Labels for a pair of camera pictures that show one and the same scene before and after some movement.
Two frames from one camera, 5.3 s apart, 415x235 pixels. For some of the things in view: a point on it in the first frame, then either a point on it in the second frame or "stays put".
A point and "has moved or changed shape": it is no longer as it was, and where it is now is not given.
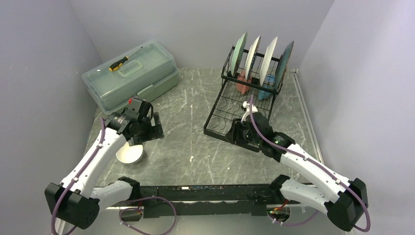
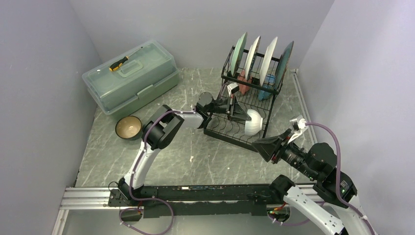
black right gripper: [233, 135] to [267, 145]
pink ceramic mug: [242, 77] stays put
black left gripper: [152, 133] to [238, 114]
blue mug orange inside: [268, 82] stays put
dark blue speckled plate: [283, 65] stays put
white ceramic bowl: [128, 154] has moved or changed shape
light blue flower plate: [238, 52] stays put
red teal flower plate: [266, 60] stays put
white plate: [251, 57] stays put
